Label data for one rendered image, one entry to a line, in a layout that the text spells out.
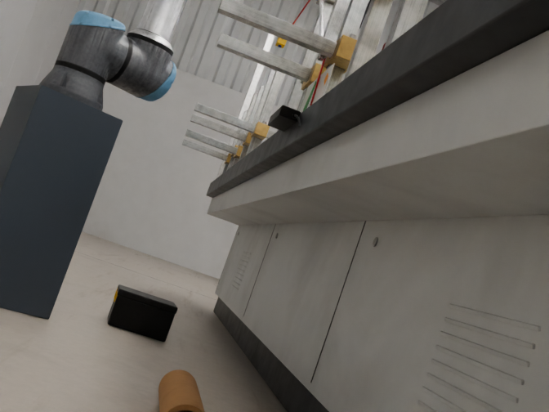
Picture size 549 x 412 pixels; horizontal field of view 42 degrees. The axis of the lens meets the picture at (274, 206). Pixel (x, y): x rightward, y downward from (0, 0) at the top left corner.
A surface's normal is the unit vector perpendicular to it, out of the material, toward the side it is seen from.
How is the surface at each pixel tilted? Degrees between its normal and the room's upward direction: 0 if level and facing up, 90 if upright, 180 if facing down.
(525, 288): 90
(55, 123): 90
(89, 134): 90
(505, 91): 90
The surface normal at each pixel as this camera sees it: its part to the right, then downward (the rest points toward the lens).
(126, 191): 0.11, -0.05
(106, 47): 0.65, 0.16
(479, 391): -0.93, -0.34
